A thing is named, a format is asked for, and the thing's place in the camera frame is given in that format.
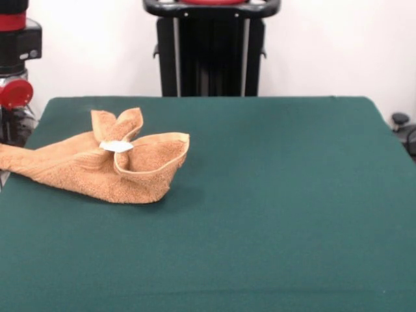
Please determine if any orange terry towel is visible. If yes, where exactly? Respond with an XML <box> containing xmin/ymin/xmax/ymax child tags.
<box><xmin>0</xmin><ymin>107</ymin><xmax>191</xmax><ymax>205</ymax></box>

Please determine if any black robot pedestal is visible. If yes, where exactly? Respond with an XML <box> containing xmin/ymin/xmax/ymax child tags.
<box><xmin>142</xmin><ymin>0</ymin><xmax>281</xmax><ymax>98</ymax></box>

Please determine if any black office chair base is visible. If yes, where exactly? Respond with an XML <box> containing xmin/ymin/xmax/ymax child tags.
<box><xmin>391</xmin><ymin>112</ymin><xmax>416</xmax><ymax>153</ymax></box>

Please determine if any black cable bundle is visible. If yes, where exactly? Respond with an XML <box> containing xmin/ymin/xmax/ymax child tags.
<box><xmin>0</xmin><ymin>105</ymin><xmax>38</xmax><ymax>147</ymax></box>

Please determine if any dark green table cloth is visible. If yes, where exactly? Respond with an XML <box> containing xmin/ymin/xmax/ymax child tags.
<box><xmin>0</xmin><ymin>96</ymin><xmax>416</xmax><ymax>312</ymax></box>

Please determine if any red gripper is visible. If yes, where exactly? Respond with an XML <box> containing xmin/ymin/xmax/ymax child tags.
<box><xmin>0</xmin><ymin>78</ymin><xmax>34</xmax><ymax>109</ymax></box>

